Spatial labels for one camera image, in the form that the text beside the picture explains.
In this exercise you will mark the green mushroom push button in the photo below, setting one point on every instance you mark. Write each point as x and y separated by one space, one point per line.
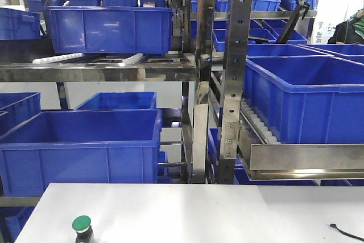
83 228

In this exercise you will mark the stainless steel rack left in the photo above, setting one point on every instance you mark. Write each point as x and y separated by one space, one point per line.
193 71

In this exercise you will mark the stainless steel rack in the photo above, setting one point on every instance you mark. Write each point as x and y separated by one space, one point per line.
241 138
193 71

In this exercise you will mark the blue bin behind lower left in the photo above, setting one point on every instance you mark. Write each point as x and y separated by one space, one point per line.
120 101

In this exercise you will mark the blue bin behind right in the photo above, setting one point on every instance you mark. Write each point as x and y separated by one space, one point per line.
273 50

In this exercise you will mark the white roller track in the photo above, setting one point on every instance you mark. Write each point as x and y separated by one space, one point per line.
257 125

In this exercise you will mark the stainless steel rack right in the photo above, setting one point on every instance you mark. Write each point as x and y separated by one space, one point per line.
241 138

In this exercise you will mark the large blue bin lower left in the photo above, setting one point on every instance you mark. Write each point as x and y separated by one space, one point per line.
118 146

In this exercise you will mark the large blue bin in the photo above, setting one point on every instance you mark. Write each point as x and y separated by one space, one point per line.
118 146
307 99

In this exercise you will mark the blue bin upper shelf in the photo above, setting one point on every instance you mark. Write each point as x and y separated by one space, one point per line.
126 30

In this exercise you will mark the large blue bin right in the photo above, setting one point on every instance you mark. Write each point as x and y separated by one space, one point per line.
307 99

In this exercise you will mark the blue bin far left lower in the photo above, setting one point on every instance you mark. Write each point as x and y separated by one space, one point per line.
17 108

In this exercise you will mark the person in dark jacket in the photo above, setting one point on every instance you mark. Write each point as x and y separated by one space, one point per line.
349 31

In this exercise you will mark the blue bin far left upper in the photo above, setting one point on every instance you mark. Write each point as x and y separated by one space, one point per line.
17 24

